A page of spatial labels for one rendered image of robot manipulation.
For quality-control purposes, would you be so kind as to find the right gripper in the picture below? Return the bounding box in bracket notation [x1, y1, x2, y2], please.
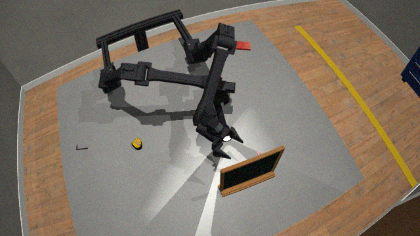
[213, 91, 230, 106]

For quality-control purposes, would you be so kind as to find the yellow tape measure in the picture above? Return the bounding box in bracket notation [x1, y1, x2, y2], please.
[132, 138, 142, 150]

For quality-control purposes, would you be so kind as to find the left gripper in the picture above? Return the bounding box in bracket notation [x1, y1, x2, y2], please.
[211, 127, 243, 159]

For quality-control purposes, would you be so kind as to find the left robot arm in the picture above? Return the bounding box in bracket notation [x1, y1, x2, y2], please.
[187, 23, 237, 142]

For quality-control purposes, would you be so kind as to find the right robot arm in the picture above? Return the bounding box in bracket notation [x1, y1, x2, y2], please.
[98, 62, 236, 93]

